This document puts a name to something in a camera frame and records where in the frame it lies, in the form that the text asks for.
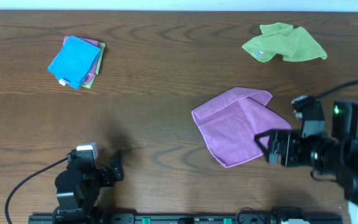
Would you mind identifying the blue folded cloth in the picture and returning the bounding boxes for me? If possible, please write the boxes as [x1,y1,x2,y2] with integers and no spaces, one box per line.
[48,35,101,89]

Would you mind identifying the green crumpled cloth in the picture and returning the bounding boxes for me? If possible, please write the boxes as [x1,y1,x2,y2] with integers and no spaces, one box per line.
[242,22,328,62]

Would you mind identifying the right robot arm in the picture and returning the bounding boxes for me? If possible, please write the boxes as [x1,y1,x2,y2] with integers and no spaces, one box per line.
[252,96,358,208]

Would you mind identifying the pink folded cloth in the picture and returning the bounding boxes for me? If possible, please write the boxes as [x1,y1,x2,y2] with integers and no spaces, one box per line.
[58,36,104,88]

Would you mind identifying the purple microfiber cloth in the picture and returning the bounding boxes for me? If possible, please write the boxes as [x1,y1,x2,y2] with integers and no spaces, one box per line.
[191,87,291,168]

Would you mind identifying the green folded cloth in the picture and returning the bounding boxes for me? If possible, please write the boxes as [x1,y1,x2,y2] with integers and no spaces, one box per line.
[81,42,106,88]

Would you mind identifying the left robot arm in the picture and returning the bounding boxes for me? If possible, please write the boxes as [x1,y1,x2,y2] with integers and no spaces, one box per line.
[52,161,116,224]

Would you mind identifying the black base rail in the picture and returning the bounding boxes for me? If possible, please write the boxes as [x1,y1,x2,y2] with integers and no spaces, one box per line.
[28,213,343,224]

